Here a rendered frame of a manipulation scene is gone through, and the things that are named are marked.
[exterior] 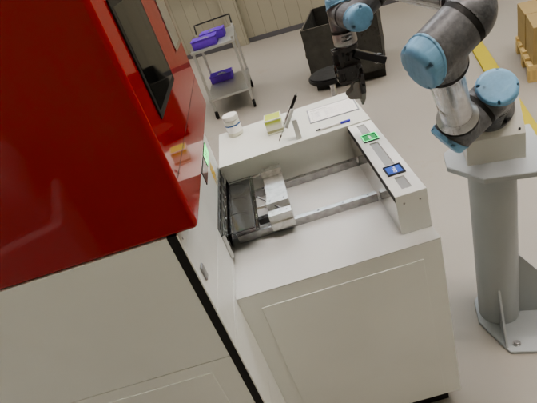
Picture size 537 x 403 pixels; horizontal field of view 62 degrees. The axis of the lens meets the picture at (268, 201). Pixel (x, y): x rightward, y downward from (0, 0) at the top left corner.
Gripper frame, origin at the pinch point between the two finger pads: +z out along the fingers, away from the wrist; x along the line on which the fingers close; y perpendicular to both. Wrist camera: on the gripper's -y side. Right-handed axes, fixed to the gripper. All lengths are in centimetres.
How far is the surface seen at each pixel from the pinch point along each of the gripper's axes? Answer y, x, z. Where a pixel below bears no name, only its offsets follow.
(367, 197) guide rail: 9.7, 19.0, 26.2
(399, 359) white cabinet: 16, 46, 76
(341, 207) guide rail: 18.8, 19.0, 26.8
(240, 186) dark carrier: 52, -7, 21
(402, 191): 2.6, 38.2, 14.7
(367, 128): -0.9, -8.2, 14.7
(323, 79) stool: -10, -174, 47
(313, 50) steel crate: -27, -322, 65
